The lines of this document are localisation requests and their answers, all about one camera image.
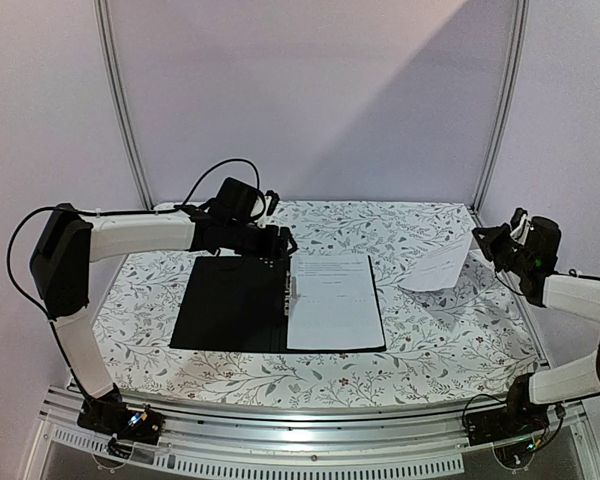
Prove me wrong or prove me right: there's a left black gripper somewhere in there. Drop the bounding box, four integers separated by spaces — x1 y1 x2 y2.
226 220 298 260

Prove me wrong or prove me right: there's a black clip folder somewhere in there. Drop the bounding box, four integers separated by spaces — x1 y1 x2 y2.
168 254 388 354

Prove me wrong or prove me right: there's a silver folder clip mechanism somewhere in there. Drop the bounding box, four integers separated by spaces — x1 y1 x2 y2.
284 270 299 317

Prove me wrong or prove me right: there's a white text paper sheet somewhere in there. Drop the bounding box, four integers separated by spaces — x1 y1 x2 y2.
287 255 386 353

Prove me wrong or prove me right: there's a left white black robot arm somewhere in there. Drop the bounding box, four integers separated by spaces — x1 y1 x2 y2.
30 196 297 445

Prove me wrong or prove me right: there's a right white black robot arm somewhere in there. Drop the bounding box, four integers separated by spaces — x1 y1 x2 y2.
462 208 600 445

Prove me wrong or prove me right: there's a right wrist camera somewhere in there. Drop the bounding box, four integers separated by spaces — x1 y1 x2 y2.
510 207 529 243

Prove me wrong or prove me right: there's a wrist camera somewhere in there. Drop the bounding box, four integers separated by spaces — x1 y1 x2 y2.
209 177 280 225
510 207 529 243

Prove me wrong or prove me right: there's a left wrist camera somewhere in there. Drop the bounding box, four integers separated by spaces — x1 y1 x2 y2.
209 177 280 225

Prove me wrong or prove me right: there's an aluminium mounting rail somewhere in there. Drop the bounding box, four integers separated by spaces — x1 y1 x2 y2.
38 384 587 451

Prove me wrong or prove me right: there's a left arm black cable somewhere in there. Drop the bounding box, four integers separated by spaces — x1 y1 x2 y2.
6 158 262 381

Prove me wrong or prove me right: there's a perforated white cable tray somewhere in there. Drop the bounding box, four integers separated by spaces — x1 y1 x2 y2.
41 427 465 479

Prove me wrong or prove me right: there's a right aluminium frame post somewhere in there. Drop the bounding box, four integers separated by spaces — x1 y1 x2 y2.
470 1 529 216

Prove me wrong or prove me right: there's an aluminium frame post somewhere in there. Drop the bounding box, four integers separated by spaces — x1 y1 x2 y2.
470 1 529 216
94 0 154 209

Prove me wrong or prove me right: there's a left aluminium frame post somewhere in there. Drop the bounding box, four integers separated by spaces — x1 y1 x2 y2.
94 0 154 209

